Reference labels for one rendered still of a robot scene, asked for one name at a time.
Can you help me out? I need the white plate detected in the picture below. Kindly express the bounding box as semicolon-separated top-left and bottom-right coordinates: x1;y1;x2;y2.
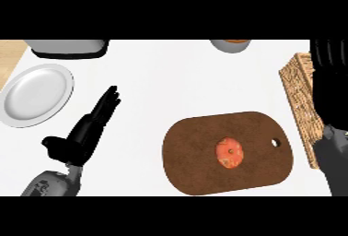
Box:
0;63;75;129

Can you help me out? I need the brown wooden cutting board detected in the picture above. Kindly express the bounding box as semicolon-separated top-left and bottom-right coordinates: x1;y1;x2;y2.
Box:
162;111;295;196

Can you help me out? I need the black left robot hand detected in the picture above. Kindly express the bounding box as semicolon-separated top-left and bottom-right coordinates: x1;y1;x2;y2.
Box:
41;85;123;168

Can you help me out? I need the grey cup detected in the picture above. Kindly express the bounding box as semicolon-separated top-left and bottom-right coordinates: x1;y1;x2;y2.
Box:
208;39;252;54

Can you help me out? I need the wicker basket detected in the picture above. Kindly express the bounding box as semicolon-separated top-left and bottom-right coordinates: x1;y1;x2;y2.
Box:
277;52;326;171

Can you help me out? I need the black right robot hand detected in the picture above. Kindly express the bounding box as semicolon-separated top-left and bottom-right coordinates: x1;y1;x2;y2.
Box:
308;39;348;131

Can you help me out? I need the grey and black appliance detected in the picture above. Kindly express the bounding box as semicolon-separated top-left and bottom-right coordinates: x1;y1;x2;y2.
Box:
24;39;111;60

